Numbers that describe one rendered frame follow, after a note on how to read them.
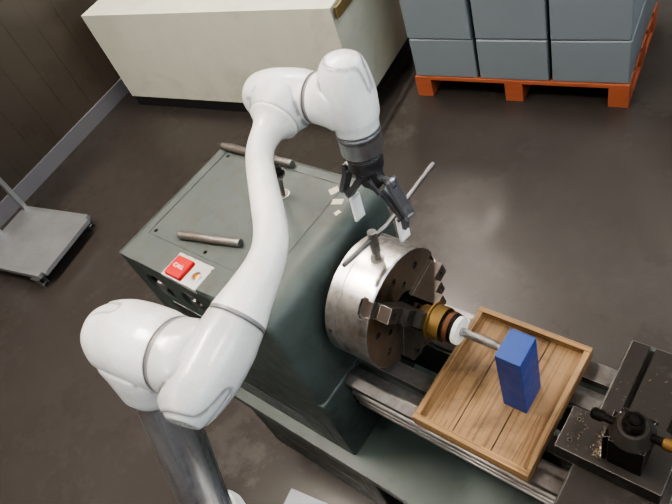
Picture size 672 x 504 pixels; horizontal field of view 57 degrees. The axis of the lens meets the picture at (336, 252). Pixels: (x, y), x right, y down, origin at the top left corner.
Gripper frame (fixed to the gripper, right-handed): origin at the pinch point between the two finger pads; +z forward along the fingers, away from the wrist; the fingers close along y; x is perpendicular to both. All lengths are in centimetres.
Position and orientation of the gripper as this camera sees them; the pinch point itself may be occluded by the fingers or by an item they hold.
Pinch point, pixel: (381, 224)
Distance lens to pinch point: 139.6
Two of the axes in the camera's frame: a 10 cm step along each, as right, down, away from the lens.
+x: -6.7, 6.2, -4.1
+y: -7.0, -3.6, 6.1
